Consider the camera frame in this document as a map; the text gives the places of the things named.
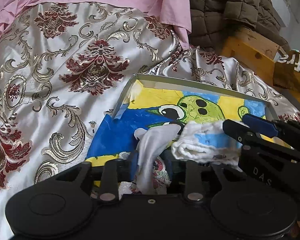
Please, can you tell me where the white blue padded cloth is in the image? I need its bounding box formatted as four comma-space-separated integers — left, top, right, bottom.
171, 121, 242, 172

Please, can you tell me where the white patterned sponge cloth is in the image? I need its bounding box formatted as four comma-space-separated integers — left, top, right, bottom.
119, 157, 171, 198

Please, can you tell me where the grey white thin cloth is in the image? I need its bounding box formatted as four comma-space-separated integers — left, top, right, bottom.
134, 124, 181, 195

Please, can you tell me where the wooden side ledge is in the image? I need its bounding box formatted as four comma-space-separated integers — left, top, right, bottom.
274, 86, 300, 115

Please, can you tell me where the colourful cartoon blanket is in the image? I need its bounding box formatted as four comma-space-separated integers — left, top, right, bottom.
273, 50, 300, 93

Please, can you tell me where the grey tray with cartoon drawing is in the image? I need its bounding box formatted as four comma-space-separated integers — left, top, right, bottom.
86, 80, 267, 166

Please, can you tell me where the floral satin bedspread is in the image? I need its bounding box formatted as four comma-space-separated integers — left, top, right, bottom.
0, 2, 300, 239

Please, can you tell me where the brown quilted jacket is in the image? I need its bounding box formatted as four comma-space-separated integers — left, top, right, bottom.
189, 0, 290, 51

